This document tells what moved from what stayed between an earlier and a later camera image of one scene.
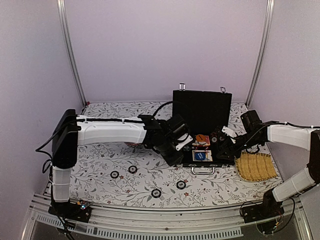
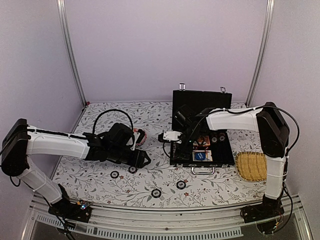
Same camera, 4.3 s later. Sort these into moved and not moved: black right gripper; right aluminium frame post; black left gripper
Moved: black right gripper; black left gripper
Not moved: right aluminium frame post
